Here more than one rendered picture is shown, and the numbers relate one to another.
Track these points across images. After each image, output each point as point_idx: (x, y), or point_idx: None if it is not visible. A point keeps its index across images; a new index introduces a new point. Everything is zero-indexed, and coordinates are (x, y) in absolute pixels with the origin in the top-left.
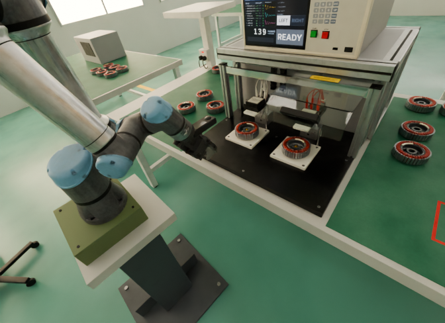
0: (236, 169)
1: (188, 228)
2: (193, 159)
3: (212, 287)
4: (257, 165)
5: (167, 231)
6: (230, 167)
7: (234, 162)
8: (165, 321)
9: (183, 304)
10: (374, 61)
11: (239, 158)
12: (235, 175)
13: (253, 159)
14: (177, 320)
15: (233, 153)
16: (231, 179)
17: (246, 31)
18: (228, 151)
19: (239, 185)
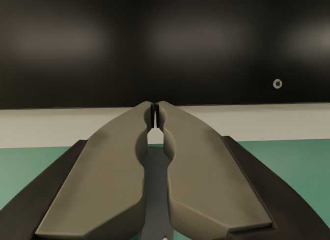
0: (252, 94)
1: None
2: (35, 138)
3: (167, 164)
4: (308, 29)
5: (59, 153)
6: (224, 99)
7: (216, 65)
8: (148, 222)
9: (151, 198)
10: None
11: (220, 32)
12: (241, 105)
13: (272, 4)
14: (158, 212)
15: (178, 21)
16: (241, 129)
17: None
18: (148, 18)
19: (283, 137)
